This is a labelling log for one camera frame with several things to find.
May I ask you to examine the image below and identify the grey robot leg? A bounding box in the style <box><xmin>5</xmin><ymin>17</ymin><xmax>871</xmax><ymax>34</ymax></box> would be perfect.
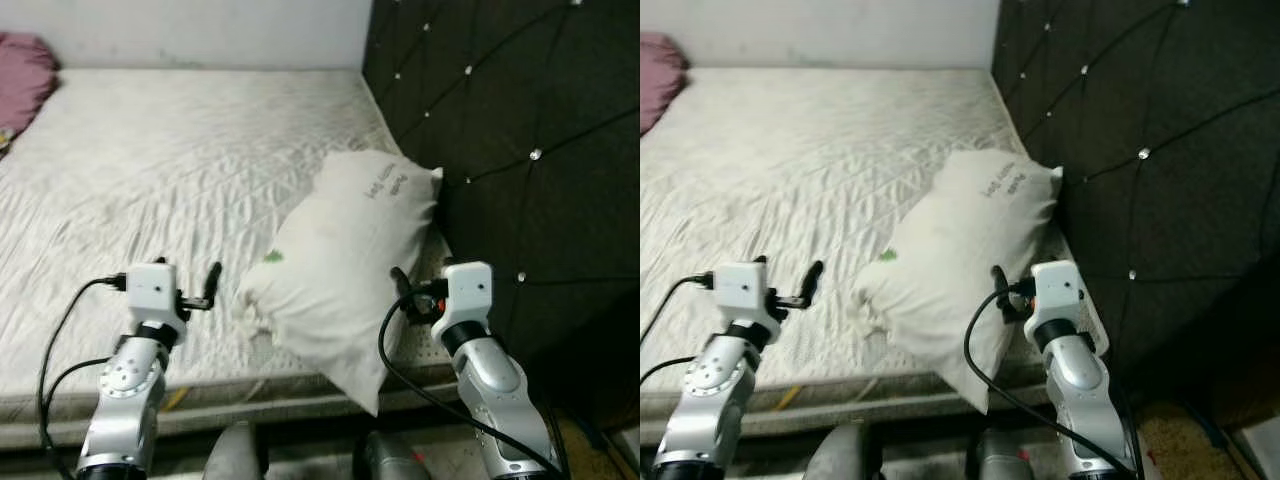
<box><xmin>800</xmin><ymin>422</ymin><xmax>864</xmax><ymax>480</ymax></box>
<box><xmin>975</xmin><ymin>430</ymin><xmax>1047</xmax><ymax>480</ymax></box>
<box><xmin>203</xmin><ymin>422</ymin><xmax>267</xmax><ymax>480</ymax></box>
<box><xmin>355</xmin><ymin>432</ymin><xmax>433</xmax><ymax>480</ymax></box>

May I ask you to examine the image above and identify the white pillow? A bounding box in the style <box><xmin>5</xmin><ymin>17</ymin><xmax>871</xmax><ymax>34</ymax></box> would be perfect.
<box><xmin>237</xmin><ymin>150</ymin><xmax>444</xmax><ymax>416</ymax></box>
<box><xmin>855</xmin><ymin>150</ymin><xmax>1064</xmax><ymax>414</ymax></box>

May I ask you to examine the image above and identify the black tufted headboard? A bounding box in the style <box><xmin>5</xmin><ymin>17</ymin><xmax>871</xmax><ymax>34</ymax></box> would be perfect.
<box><xmin>362</xmin><ymin>0</ymin><xmax>641</xmax><ymax>406</ymax></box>
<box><xmin>992</xmin><ymin>0</ymin><xmax>1280</xmax><ymax>406</ymax></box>

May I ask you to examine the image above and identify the purple printed blanket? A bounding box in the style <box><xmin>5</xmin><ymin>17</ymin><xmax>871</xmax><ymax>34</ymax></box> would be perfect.
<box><xmin>640</xmin><ymin>32</ymin><xmax>690</xmax><ymax>137</ymax></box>
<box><xmin>0</xmin><ymin>32</ymin><xmax>59</xmax><ymax>153</ymax></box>

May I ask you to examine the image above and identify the grey right robot leg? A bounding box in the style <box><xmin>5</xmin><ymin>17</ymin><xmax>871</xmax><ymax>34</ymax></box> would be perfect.
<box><xmin>975</xmin><ymin>430</ymin><xmax>1047</xmax><ymax>480</ymax></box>
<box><xmin>355</xmin><ymin>432</ymin><xmax>433</xmax><ymax>480</ymax></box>

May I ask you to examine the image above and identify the beige woven rug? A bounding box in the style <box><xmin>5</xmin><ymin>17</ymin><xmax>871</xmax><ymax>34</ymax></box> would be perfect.
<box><xmin>1138</xmin><ymin>400</ymin><xmax>1251</xmax><ymax>480</ymax></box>
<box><xmin>560</xmin><ymin>418</ymin><xmax>641</xmax><ymax>480</ymax></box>

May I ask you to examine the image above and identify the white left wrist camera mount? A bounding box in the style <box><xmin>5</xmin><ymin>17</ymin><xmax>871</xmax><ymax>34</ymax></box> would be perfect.
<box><xmin>714</xmin><ymin>262</ymin><xmax>782</xmax><ymax>337</ymax></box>
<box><xmin>125</xmin><ymin>262</ymin><xmax>190</xmax><ymax>337</ymax></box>

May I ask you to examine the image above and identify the grey bed frame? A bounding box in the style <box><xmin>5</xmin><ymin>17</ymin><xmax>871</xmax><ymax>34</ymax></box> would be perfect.
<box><xmin>640</xmin><ymin>380</ymin><xmax>1141</xmax><ymax>453</ymax></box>
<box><xmin>0</xmin><ymin>380</ymin><xmax>561</xmax><ymax>453</ymax></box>

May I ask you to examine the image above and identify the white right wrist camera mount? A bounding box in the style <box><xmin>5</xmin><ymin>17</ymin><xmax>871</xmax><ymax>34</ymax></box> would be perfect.
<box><xmin>432</xmin><ymin>262</ymin><xmax>494</xmax><ymax>327</ymax></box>
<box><xmin>1028</xmin><ymin>260</ymin><xmax>1087</xmax><ymax>327</ymax></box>

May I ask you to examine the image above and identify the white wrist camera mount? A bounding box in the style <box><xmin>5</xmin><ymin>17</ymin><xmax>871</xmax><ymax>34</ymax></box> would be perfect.
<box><xmin>432</xmin><ymin>262</ymin><xmax>494</xmax><ymax>327</ymax></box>
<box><xmin>714</xmin><ymin>262</ymin><xmax>782</xmax><ymax>337</ymax></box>
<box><xmin>1028</xmin><ymin>260</ymin><xmax>1087</xmax><ymax>327</ymax></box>
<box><xmin>125</xmin><ymin>262</ymin><xmax>190</xmax><ymax>337</ymax></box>

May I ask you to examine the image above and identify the grey left robot leg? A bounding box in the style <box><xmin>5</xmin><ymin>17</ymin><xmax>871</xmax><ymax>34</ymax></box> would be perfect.
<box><xmin>800</xmin><ymin>422</ymin><xmax>864</xmax><ymax>480</ymax></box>
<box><xmin>203</xmin><ymin>422</ymin><xmax>267</xmax><ymax>480</ymax></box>

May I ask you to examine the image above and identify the white quilted mattress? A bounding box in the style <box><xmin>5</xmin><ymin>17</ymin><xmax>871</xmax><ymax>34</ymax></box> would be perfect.
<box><xmin>640</xmin><ymin>68</ymin><xmax>1111</xmax><ymax>401</ymax></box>
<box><xmin>0</xmin><ymin>68</ymin><xmax>456</xmax><ymax>401</ymax></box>

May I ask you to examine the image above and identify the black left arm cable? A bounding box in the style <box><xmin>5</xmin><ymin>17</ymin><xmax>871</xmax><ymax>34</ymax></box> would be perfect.
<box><xmin>37</xmin><ymin>274</ymin><xmax>128</xmax><ymax>479</ymax></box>
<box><xmin>640</xmin><ymin>272</ymin><xmax>717</xmax><ymax>391</ymax></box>

